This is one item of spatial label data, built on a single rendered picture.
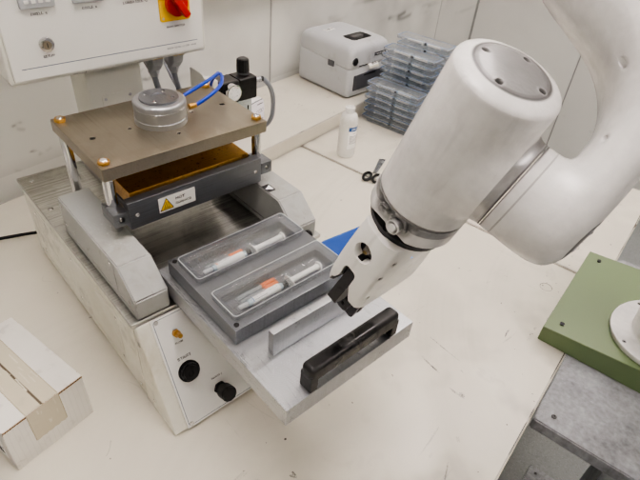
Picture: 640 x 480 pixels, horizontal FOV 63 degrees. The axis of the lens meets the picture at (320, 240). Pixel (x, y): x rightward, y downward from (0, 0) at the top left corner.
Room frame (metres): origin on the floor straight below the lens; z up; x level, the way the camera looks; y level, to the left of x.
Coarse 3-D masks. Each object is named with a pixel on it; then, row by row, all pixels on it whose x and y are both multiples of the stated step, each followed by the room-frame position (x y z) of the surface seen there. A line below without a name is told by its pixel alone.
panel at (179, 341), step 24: (168, 312) 0.51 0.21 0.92; (168, 336) 0.49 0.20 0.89; (192, 336) 0.51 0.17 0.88; (168, 360) 0.47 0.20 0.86; (192, 360) 0.49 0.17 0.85; (216, 360) 0.51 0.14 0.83; (192, 384) 0.47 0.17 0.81; (240, 384) 0.51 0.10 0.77; (192, 408) 0.45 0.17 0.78; (216, 408) 0.47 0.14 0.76
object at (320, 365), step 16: (368, 320) 0.45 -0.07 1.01; (384, 320) 0.45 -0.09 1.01; (352, 336) 0.42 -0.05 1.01; (368, 336) 0.43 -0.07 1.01; (320, 352) 0.39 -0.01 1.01; (336, 352) 0.40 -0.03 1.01; (352, 352) 0.41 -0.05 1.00; (304, 368) 0.37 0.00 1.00; (320, 368) 0.37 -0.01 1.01; (304, 384) 0.37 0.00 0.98
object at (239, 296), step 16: (288, 256) 0.56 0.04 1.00; (304, 256) 0.57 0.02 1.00; (320, 256) 0.57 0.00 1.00; (336, 256) 0.57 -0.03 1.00; (256, 272) 0.52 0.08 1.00; (272, 272) 0.53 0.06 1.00; (288, 272) 0.53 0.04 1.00; (304, 272) 0.53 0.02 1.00; (224, 288) 0.49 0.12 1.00; (240, 288) 0.49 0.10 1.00; (256, 288) 0.50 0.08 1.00; (272, 288) 0.50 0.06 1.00; (288, 288) 0.50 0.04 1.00; (224, 304) 0.46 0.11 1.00; (240, 304) 0.46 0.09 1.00; (256, 304) 0.47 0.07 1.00
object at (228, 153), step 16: (176, 160) 0.70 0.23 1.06; (192, 160) 0.71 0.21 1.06; (208, 160) 0.71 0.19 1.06; (224, 160) 0.72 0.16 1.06; (96, 176) 0.69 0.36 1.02; (128, 176) 0.65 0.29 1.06; (144, 176) 0.65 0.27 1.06; (160, 176) 0.65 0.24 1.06; (176, 176) 0.66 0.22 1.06; (128, 192) 0.61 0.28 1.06
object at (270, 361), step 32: (192, 320) 0.48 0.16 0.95; (288, 320) 0.44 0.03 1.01; (320, 320) 0.47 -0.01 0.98; (352, 320) 0.49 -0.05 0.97; (224, 352) 0.43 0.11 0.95; (256, 352) 0.42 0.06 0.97; (288, 352) 0.42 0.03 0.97; (384, 352) 0.46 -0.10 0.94; (256, 384) 0.38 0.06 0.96; (288, 384) 0.38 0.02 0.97; (320, 384) 0.38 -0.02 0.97; (288, 416) 0.34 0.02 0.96
